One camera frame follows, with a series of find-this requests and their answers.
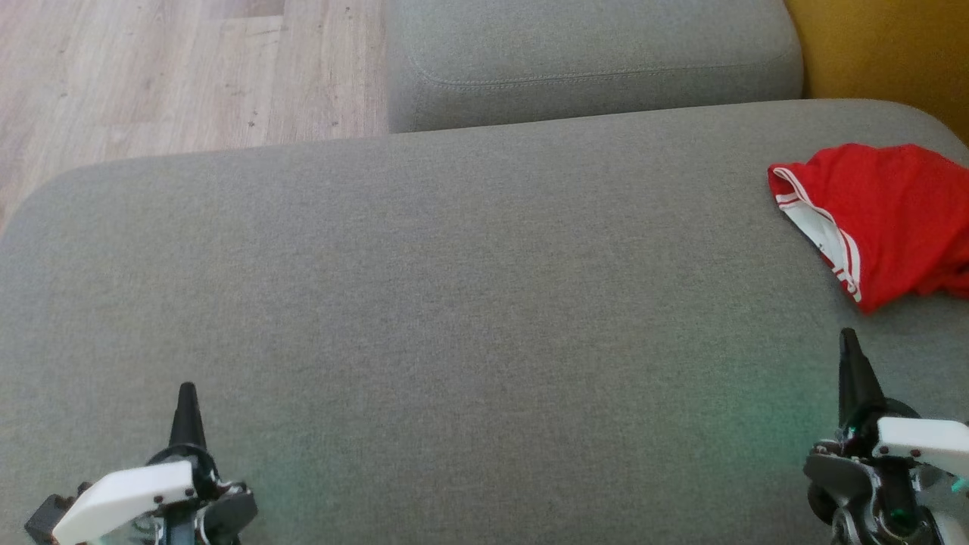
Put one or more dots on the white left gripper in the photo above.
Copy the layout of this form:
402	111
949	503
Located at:
129	496

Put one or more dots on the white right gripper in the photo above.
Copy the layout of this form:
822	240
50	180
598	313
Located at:
908	446

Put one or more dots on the red white basketball jersey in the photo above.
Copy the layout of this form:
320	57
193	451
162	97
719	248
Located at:
893	212

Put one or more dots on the wide yellow sofa backrest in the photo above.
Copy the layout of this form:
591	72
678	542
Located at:
893	53

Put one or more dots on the grey sofa back cushion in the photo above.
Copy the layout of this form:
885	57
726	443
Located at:
590	60

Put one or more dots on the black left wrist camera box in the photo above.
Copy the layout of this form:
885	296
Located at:
47	521

